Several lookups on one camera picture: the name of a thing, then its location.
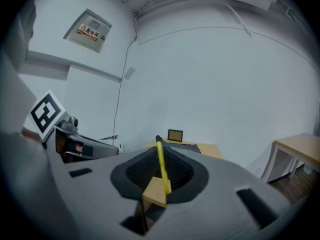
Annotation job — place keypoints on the person's left hand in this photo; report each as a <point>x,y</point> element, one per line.
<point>79,148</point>

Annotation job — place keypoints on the grey wall electrical panel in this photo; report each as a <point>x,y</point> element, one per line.
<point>87,31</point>

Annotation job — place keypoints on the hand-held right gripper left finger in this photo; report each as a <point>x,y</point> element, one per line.
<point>100,194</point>

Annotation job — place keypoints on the white cardboard carton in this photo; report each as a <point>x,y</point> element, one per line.
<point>110,142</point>

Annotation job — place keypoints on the person's left forearm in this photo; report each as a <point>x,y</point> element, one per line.
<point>30,134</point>

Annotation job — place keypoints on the wooden desk with black item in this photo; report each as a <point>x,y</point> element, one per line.
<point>210,150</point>

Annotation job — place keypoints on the small dark-framed board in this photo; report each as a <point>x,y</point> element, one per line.
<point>175,135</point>

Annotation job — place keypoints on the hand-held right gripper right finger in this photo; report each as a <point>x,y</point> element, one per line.
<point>215,184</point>

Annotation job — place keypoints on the wooden box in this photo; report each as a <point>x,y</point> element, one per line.
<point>155,192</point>

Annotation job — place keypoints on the white wall plate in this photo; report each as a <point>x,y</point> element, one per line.
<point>129,73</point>

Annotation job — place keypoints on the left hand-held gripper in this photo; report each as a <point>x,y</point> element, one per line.
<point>46,114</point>

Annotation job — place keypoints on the wooden table with white legs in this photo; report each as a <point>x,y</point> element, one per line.
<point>300,146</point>

